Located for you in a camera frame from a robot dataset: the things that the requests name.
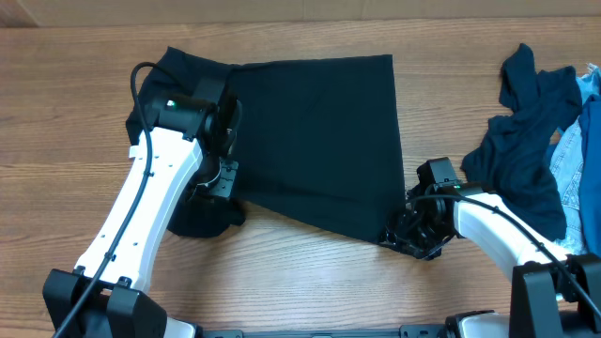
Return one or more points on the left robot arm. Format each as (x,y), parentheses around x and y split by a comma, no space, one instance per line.
(182,161)

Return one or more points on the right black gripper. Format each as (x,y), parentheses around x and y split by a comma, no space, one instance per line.
(410,230)

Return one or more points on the blue garment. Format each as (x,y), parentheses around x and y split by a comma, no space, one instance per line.
(589,189)

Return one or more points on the dark navy shirt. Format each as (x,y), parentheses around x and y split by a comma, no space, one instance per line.
(512,157)

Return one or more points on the light blue denim jeans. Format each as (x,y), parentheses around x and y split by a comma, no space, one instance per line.
(566,164)

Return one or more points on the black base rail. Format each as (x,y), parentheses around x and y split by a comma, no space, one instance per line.
(310,333)

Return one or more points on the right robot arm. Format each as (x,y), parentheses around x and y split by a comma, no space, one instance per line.
(553,293)

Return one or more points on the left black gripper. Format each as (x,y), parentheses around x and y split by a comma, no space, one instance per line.
(223,189)

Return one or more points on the black t-shirt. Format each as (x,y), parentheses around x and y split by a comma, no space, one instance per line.
(318,142)

